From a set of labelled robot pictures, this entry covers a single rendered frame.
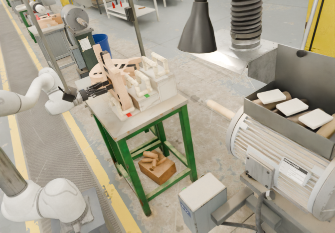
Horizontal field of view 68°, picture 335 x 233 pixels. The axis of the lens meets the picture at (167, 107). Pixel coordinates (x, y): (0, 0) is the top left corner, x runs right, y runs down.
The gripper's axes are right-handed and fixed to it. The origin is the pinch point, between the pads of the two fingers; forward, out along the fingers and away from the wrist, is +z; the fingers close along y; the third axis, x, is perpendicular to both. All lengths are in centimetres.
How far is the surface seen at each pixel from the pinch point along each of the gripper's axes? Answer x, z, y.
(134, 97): -12.7, 11.7, 7.3
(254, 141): 16, 16, 108
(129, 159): -45, -10, 25
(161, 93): -14.7, 28.9, 13.8
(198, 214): -6, -8, 105
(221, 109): 11, 24, 83
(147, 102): -16.7, 17.6, 13.8
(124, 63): -12, 28, -48
